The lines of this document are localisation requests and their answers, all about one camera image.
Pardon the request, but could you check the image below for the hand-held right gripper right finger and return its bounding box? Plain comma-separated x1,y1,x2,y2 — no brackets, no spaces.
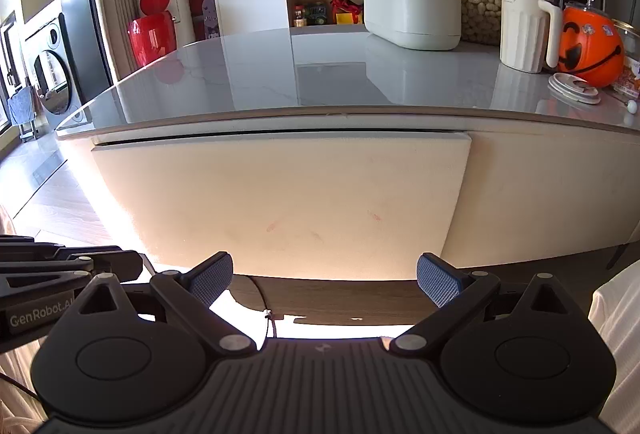
387,253,596,357

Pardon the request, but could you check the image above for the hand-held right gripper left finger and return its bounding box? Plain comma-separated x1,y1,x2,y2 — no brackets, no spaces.
55,251,258,357

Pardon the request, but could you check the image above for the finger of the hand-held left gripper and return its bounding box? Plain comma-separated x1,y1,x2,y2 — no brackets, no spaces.
0,251,144,301
0,235,123,261

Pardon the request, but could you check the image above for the table drawer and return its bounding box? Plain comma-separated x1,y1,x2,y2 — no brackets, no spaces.
91,130,472,281

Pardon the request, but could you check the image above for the blue towel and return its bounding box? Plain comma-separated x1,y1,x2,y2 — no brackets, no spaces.
7,88,37,125

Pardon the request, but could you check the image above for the washing machine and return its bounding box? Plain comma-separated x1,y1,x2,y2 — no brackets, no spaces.
20,12,83,115

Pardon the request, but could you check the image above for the white garment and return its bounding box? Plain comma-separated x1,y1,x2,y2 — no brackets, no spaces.
589,259,640,434

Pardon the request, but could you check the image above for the red pedal trash bin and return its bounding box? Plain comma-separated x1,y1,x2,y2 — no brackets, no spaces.
126,0,179,67

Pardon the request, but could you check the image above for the round grey lid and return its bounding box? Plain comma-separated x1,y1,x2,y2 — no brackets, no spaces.
548,72,602,105

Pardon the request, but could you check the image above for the white oval container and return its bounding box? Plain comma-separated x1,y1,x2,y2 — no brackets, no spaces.
363,0,462,51

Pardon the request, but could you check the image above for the purple skateboard deck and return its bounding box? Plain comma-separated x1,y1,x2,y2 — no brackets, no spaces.
201,0,221,42

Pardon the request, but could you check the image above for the white ribbed pitcher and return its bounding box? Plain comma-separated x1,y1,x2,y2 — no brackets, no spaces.
500,0,565,74

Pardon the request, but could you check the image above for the orange snack packet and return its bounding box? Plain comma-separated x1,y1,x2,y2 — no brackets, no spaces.
612,56,640,99

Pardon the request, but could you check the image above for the orange pumpkin bucket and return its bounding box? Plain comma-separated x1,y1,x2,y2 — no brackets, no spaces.
557,6,626,88

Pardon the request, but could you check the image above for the red and yellow toy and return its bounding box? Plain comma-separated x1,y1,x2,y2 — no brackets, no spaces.
330,0,364,25

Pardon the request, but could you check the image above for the thin black cord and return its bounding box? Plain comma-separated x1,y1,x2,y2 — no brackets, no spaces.
250,278,281,341

